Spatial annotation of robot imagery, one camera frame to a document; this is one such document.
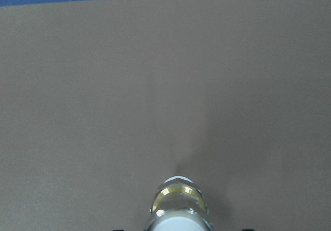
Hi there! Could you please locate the white brass PPR valve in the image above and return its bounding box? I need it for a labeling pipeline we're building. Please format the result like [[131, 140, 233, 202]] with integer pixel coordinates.
[[145, 176, 214, 231]]

